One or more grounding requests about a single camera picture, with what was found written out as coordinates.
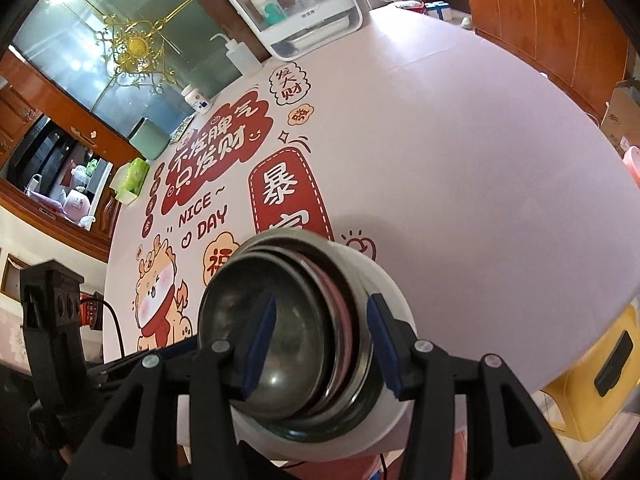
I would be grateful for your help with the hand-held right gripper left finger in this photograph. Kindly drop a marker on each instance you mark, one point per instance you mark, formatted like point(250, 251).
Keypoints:
point(260, 355)

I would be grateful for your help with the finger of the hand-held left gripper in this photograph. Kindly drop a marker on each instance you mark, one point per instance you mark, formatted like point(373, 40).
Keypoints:
point(170, 350)

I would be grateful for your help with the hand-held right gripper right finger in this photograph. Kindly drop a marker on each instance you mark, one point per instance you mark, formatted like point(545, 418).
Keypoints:
point(382, 350)

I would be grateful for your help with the large steel basin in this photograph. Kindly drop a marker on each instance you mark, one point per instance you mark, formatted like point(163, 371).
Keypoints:
point(357, 320)

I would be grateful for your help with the pink steel bowl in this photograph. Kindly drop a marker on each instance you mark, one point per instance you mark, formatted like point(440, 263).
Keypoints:
point(336, 310)

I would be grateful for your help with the white plate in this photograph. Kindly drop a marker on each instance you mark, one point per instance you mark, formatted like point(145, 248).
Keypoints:
point(390, 280)

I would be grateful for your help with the pink garment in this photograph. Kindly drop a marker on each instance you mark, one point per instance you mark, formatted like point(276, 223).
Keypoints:
point(350, 470)

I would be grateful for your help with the pink kitchen appliance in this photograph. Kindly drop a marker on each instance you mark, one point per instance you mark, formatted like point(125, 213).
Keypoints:
point(75, 205)

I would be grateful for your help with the green tissue pack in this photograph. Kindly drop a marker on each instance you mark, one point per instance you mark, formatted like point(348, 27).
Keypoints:
point(130, 175)

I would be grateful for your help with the pink printed tablecloth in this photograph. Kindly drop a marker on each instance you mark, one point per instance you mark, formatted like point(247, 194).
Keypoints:
point(475, 185)

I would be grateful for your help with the yellow plastic stool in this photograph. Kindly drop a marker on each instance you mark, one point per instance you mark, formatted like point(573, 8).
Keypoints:
point(575, 400)

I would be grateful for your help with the teal canister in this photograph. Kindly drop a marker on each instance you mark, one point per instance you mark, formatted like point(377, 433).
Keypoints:
point(150, 140)

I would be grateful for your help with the patterned coaster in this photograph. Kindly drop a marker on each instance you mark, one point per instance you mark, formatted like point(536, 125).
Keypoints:
point(180, 130)

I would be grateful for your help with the black device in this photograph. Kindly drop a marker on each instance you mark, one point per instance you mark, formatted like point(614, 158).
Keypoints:
point(612, 362)

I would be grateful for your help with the wooden cabinet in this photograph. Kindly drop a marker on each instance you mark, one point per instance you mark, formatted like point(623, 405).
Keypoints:
point(55, 105)

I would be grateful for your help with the white pill bottle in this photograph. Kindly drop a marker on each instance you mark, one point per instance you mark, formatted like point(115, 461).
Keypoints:
point(197, 100)

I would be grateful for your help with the frosted glass partition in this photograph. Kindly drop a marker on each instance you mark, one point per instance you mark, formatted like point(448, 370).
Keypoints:
point(65, 60)

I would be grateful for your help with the clear squeeze wash bottle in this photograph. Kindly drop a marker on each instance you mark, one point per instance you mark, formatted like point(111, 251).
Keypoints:
point(242, 60)

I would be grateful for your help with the gold ornament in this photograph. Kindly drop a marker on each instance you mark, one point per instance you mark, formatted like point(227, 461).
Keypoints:
point(137, 45)

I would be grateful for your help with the pink plastic stool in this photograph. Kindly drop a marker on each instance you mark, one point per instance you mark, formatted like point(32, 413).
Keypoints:
point(634, 162)

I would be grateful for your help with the cardboard box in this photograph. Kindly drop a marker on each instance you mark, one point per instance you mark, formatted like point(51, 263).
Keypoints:
point(620, 120)

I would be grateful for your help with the white storage box clear lid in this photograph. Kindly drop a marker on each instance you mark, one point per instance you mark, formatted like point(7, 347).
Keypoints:
point(305, 22)

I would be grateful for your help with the red white bag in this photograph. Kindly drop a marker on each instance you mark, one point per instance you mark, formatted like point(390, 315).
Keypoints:
point(411, 8)

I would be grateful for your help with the blue white box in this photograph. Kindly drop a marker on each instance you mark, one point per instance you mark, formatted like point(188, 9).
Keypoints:
point(439, 10)

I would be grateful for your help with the white bottle teal label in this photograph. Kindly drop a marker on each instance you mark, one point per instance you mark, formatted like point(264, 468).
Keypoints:
point(267, 5)

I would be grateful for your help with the wooden wardrobe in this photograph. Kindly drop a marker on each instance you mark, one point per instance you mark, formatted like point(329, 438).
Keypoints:
point(540, 20)

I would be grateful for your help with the wooden wall niche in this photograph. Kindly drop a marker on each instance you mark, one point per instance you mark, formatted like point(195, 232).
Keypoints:
point(10, 277)

